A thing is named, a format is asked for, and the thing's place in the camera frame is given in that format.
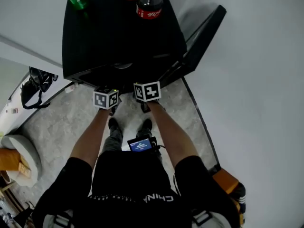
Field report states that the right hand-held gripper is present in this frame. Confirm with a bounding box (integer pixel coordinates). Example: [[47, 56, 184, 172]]
[[133, 81, 162, 114]]

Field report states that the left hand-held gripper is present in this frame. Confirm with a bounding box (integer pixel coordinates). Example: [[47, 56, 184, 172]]
[[93, 86, 122, 115]]

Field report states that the black mini fridge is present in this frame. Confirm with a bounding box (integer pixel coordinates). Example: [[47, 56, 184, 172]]
[[62, 0, 227, 90]]

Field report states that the black shoulder bag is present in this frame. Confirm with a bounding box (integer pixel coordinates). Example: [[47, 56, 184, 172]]
[[20, 66, 59, 110]]

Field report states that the person's left forearm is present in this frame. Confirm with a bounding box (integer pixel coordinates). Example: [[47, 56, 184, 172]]
[[69, 108, 112, 170]]

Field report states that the person's right forearm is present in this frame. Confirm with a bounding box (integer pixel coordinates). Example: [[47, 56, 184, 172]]
[[147, 101, 200, 168]]

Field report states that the person's left shoe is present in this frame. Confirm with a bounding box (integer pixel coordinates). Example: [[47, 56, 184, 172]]
[[108, 117, 121, 132]]

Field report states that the person's shoe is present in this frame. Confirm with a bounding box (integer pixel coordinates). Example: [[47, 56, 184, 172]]
[[108, 117, 121, 132], [142, 119, 153, 132]]

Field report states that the person's right shoe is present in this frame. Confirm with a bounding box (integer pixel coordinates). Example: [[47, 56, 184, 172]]
[[142, 119, 153, 132]]

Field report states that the person's left leg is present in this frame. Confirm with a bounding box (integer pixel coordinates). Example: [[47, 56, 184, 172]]
[[102, 127, 124, 153]]

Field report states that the small black monitor screen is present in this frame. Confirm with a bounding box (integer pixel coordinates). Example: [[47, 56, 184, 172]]
[[127, 134, 159, 153]]

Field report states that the dark cola bottle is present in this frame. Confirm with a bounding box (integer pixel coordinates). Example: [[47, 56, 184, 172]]
[[136, 0, 164, 20]]

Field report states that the person's black t-shirt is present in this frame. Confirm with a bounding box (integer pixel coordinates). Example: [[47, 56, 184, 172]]
[[31, 151, 240, 228]]

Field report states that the round grey white pouffe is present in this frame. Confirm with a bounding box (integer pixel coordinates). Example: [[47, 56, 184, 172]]
[[1, 134, 43, 187]]

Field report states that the yellow cardboard box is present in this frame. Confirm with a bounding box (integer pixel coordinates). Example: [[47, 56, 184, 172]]
[[18, 155, 32, 178]]

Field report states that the orange cushion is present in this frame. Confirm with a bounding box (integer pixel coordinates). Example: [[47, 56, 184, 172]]
[[0, 148, 22, 172]]

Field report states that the orange chair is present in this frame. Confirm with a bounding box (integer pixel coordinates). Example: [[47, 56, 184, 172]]
[[212, 169, 239, 194]]

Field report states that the black jacket with white stripes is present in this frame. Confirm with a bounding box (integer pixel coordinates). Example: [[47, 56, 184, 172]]
[[231, 181, 247, 225]]

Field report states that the white harness strap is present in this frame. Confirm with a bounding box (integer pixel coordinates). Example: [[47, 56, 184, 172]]
[[44, 212, 72, 228], [191, 210, 228, 228]]

